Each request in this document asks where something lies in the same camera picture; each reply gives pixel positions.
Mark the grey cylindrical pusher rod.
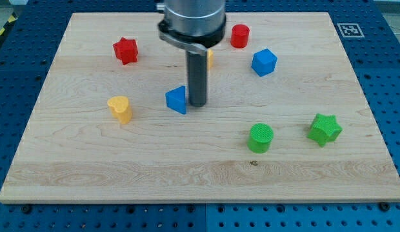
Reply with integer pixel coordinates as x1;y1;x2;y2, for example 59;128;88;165
186;52;208;107

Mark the blue cube block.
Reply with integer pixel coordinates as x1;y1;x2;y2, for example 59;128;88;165
251;48;277;77

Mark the yellow block behind rod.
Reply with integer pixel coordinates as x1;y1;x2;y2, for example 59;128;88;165
207;48;214;70

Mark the blue triangle block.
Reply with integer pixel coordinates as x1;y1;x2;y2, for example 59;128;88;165
165;86;186;115

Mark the red cylinder block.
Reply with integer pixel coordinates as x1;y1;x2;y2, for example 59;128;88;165
230;24;250;48

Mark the red star block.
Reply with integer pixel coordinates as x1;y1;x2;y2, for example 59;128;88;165
113;37;138;65

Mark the yellow heart block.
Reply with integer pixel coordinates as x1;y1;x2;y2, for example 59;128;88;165
107;96;132;124

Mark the green cylinder block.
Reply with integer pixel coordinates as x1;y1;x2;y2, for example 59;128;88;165
247;123;274;153

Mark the wooden board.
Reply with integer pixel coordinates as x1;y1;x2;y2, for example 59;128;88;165
0;12;400;204

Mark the green star block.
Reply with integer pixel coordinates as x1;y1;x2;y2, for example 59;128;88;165
306;113;343;147

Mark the white fiducial marker tag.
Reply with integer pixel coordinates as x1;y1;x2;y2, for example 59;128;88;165
337;23;365;38

